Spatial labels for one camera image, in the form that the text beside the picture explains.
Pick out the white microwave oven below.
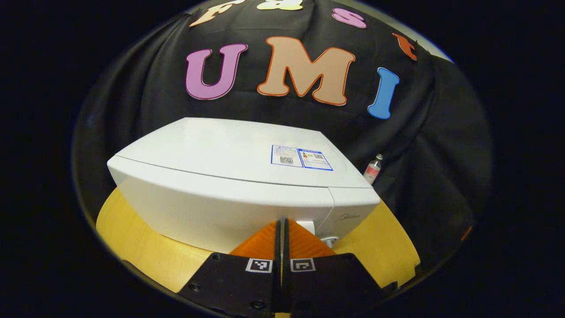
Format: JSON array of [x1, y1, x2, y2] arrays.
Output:
[[107, 117, 381, 254]]

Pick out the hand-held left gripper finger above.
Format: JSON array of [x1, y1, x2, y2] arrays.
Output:
[[177, 220, 283, 316], [282, 219, 398, 316]]

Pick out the clear bottle with pink label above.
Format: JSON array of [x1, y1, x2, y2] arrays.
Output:
[[363, 154, 384, 185]]

